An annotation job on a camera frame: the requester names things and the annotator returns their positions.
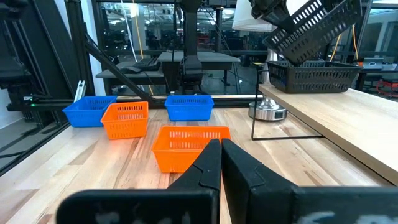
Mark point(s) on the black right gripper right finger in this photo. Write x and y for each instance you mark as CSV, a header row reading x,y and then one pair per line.
x,y
280,205

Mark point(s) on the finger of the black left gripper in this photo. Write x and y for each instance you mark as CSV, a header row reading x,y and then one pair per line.
x,y
287,23

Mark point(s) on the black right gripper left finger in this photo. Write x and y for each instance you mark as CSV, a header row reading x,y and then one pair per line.
x,y
174,205

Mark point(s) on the black plastic basket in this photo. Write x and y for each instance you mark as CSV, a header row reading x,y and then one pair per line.
x,y
314,34
311,81

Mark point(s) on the orange plastic basket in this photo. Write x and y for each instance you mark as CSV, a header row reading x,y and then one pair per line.
x,y
124,124
177,155

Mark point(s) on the blue plastic basket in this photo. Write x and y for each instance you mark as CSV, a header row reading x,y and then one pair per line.
x,y
84,113
189,110

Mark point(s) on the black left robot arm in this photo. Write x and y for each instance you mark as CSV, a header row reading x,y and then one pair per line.
x,y
191,31

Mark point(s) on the silver lamp base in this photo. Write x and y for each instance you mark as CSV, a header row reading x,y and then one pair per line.
x,y
267,112

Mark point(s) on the black keyboard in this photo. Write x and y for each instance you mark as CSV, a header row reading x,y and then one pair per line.
x,y
147,64

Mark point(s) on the wooden shelf black metal frame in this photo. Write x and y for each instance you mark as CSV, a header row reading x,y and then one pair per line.
x,y
342,124

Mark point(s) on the silver metal bracket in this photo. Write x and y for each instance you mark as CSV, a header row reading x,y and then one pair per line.
x,y
80,91

